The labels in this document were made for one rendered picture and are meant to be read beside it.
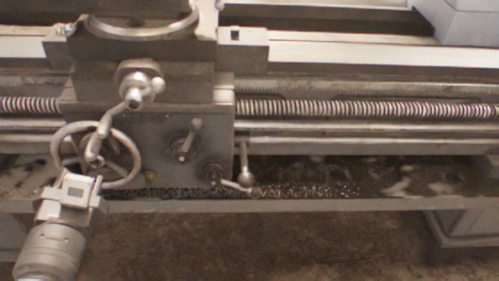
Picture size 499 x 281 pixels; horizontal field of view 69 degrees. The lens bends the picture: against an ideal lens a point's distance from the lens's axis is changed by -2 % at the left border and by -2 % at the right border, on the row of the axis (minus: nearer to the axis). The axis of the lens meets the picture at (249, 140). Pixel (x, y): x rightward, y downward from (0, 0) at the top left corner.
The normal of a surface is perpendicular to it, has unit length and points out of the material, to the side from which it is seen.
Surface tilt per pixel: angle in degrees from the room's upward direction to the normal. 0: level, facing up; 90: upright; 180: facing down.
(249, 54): 90
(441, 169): 0
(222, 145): 90
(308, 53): 36
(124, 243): 0
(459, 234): 90
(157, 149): 90
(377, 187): 0
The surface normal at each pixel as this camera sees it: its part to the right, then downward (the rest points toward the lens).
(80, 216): 0.34, -0.71
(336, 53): 0.07, -0.22
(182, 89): 0.05, 0.66
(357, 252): 0.05, -0.75
